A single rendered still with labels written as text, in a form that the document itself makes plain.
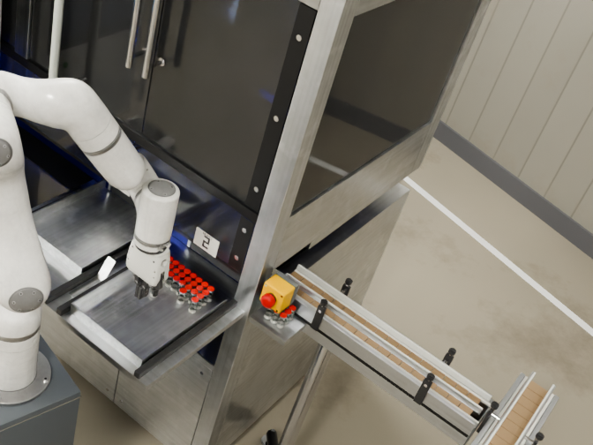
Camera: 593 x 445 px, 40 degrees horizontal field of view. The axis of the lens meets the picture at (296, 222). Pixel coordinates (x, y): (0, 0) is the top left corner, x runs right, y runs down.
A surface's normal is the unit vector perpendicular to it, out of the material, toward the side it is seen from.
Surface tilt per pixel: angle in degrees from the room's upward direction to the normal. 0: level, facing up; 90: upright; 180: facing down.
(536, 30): 90
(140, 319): 0
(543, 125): 90
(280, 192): 90
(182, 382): 90
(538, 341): 0
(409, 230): 0
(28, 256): 63
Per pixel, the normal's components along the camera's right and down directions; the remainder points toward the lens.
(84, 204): 0.25, -0.76
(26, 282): 0.47, 0.23
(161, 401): -0.57, 0.39
